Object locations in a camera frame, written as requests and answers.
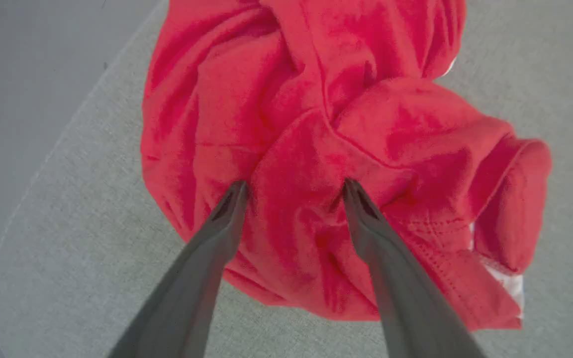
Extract red garment with white trim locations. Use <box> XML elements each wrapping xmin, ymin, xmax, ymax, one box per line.
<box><xmin>140</xmin><ymin>0</ymin><xmax>552</xmax><ymax>332</ymax></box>

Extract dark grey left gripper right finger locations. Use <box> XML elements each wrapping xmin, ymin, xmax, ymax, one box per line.
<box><xmin>342</xmin><ymin>178</ymin><xmax>487</xmax><ymax>358</ymax></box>

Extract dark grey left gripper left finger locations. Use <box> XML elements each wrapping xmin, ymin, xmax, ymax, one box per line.
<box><xmin>107</xmin><ymin>179</ymin><xmax>250</xmax><ymax>358</ymax></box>

